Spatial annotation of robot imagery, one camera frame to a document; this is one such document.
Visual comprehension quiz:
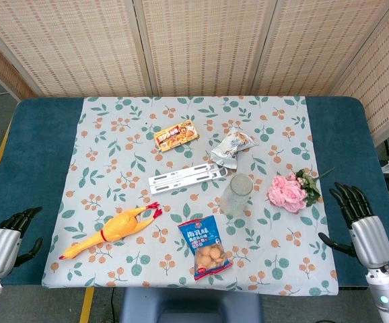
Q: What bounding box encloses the yellow rubber chicken toy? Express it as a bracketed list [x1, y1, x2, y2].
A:
[58, 201, 163, 260]

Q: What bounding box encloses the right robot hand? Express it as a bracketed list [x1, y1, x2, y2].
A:
[318, 182, 389, 269]

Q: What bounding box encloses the curry box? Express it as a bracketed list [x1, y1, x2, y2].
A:
[153, 120, 201, 153]

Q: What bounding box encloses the woven folding screen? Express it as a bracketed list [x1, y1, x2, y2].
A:
[0, 0, 389, 146]

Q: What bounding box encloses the pink flower bouquet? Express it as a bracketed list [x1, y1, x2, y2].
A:
[267, 167, 335, 214]

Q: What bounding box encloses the floral tablecloth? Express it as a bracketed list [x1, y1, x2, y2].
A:
[41, 96, 339, 297]

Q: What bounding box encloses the silver folding stand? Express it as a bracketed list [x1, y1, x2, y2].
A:
[147, 162, 229, 195]

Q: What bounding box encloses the blue biscuit snack bag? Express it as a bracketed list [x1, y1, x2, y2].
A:
[176, 214, 234, 282]

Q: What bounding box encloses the clear glass cup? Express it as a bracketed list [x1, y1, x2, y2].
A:
[219, 172, 254, 217]

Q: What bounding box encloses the silver snack packet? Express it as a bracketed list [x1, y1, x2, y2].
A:
[210, 126, 260, 170]

